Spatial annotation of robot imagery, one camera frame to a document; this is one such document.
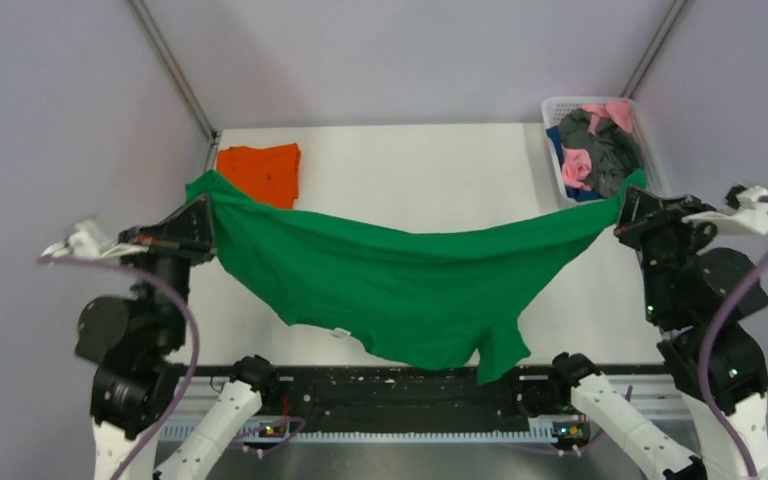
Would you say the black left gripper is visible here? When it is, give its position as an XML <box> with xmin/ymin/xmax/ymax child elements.
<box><xmin>120</xmin><ymin>189</ymin><xmax>221</xmax><ymax>344</ymax></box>

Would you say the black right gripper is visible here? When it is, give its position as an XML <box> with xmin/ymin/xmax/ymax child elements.
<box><xmin>610</xmin><ymin>181</ymin><xmax>722</xmax><ymax>321</ymax></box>

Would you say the green t shirt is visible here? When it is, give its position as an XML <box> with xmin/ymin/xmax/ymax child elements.
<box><xmin>185</xmin><ymin>171</ymin><xmax>626</xmax><ymax>384</ymax></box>

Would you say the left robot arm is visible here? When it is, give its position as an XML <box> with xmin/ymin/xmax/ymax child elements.
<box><xmin>68</xmin><ymin>194</ymin><xmax>281</xmax><ymax>479</ymax></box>

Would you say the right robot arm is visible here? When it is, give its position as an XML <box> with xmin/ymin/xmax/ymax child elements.
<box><xmin>546</xmin><ymin>185</ymin><xmax>768</xmax><ymax>479</ymax></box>

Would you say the white plastic laundry basket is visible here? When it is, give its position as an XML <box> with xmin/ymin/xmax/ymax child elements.
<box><xmin>541</xmin><ymin>96</ymin><xmax>672</xmax><ymax>208</ymax></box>

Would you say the blue t shirt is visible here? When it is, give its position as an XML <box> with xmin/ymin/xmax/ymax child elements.
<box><xmin>546</xmin><ymin>126</ymin><xmax>602</xmax><ymax>203</ymax></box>

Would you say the dark grey t shirt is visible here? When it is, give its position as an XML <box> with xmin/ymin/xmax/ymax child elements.
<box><xmin>558</xmin><ymin>107</ymin><xmax>647</xmax><ymax>200</ymax></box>

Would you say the pink t shirt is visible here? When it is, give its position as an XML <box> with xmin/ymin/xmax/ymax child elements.
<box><xmin>560</xmin><ymin>99</ymin><xmax>635</xmax><ymax>192</ymax></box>

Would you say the folded orange t shirt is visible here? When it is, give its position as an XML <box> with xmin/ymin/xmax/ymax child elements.
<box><xmin>215</xmin><ymin>143</ymin><xmax>301</xmax><ymax>209</ymax></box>

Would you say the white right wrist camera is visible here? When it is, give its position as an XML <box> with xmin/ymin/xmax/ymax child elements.
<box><xmin>681</xmin><ymin>184</ymin><xmax>768</xmax><ymax>236</ymax></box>

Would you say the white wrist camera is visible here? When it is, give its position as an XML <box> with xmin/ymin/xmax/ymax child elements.
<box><xmin>41</xmin><ymin>218</ymin><xmax>149</xmax><ymax>260</ymax></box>
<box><xmin>681</xmin><ymin>184</ymin><xmax>768</xmax><ymax>236</ymax></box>

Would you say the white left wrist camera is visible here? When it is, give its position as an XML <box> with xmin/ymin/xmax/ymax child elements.
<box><xmin>41</xmin><ymin>218</ymin><xmax>149</xmax><ymax>260</ymax></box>

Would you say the white slotted cable duct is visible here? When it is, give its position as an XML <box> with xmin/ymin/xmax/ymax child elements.
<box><xmin>159</xmin><ymin>419</ymin><xmax>557</xmax><ymax>444</ymax></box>

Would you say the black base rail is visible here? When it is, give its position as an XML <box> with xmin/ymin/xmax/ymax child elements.
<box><xmin>260</xmin><ymin>366</ymin><xmax>582</xmax><ymax>436</ymax></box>

